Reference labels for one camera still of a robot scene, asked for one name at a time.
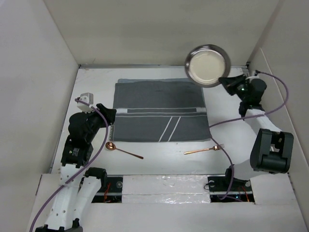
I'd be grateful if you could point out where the copper fork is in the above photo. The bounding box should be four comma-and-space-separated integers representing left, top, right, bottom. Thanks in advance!
183, 144, 225, 155

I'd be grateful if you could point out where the grey striped cloth placemat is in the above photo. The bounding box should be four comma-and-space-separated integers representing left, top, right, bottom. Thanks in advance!
110, 78, 211, 143

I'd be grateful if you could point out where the white foil-covered front block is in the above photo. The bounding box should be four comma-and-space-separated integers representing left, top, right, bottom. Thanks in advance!
122, 174, 211, 204

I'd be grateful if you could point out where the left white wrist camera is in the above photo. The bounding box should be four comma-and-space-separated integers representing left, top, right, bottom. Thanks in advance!
75, 92, 94, 114

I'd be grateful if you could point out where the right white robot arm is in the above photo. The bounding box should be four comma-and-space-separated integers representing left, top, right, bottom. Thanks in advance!
219, 75, 294, 190

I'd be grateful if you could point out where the copper spoon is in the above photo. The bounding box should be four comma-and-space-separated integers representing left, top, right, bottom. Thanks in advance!
105, 142, 144, 160

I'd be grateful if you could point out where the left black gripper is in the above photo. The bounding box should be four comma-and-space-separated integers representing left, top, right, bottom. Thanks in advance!
84, 103, 116, 142

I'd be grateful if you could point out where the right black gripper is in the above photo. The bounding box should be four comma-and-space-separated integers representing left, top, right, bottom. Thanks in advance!
218, 73, 249, 102

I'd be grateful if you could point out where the round metal plate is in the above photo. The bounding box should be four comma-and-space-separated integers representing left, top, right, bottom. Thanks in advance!
184, 44, 231, 88

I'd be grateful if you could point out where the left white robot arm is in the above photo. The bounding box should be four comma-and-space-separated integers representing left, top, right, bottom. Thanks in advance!
29, 100, 116, 232

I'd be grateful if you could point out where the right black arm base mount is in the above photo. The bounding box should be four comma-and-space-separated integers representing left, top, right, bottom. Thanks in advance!
204, 169, 255, 203

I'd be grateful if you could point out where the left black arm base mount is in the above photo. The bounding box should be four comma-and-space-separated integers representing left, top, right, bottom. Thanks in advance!
82, 167, 123, 203

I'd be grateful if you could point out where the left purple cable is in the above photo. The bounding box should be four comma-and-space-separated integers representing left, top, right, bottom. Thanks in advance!
28, 98, 109, 232

